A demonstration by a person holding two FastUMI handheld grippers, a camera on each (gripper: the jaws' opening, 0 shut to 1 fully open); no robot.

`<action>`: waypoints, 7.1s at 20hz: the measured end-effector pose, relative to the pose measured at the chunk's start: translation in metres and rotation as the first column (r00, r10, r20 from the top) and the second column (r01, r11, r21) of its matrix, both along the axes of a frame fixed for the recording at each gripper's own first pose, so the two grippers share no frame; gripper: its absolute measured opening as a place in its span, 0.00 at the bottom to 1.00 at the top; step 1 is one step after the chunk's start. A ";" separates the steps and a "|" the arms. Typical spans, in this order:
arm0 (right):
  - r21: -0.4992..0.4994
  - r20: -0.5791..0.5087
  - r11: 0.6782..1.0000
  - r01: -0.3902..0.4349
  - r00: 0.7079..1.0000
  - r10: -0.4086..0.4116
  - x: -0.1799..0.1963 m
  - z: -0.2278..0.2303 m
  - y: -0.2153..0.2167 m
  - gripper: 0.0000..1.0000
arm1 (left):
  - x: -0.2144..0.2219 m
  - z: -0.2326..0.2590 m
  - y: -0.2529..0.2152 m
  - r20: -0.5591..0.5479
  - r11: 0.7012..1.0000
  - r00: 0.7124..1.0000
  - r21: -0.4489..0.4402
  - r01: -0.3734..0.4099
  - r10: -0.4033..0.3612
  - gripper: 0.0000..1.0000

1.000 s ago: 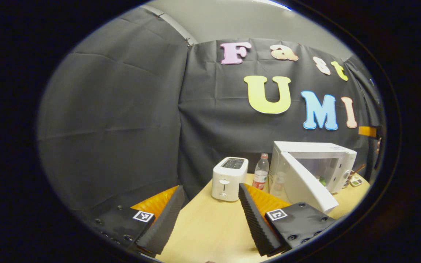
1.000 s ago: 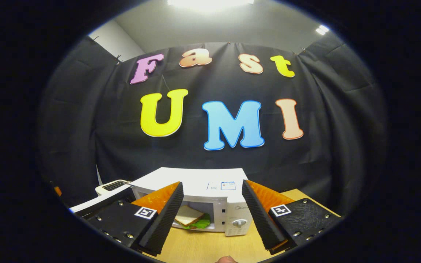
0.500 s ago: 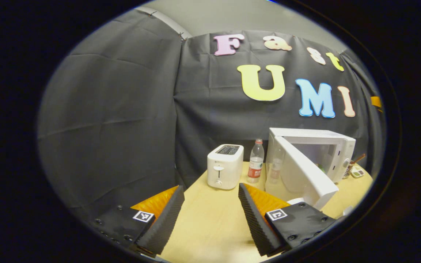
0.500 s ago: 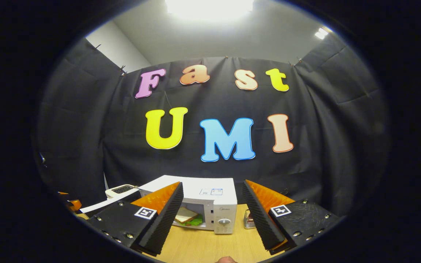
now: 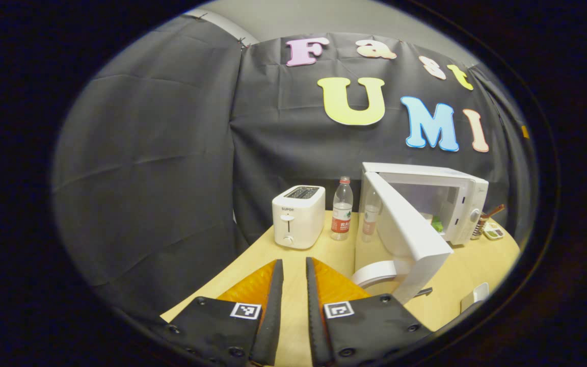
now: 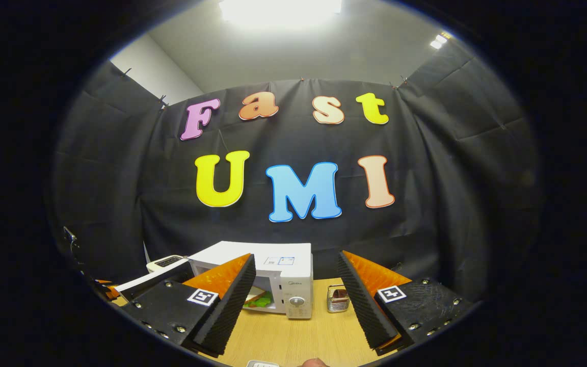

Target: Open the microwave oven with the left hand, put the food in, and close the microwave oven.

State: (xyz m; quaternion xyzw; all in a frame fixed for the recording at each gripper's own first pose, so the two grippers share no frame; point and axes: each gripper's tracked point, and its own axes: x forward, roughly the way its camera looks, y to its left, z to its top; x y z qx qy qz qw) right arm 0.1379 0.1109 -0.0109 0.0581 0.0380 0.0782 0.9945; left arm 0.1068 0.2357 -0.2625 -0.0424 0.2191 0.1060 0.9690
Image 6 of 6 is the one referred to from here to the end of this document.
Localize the metal utensil holder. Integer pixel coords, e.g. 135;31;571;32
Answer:
327;284;350;313

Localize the white toaster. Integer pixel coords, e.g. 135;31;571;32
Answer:
146;255;190;273

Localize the black backdrop cloth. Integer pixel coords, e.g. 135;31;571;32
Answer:
49;38;544;301

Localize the large ceiling light panel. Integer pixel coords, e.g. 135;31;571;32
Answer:
219;0;342;29

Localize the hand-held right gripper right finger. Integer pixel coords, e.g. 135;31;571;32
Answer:
337;250;475;356

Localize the sandwich with green lettuce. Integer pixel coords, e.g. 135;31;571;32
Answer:
243;291;274;309

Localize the white microwave oven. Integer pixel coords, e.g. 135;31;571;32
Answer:
115;241;314;320

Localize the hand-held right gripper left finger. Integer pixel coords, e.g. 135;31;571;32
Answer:
120;253;257;356

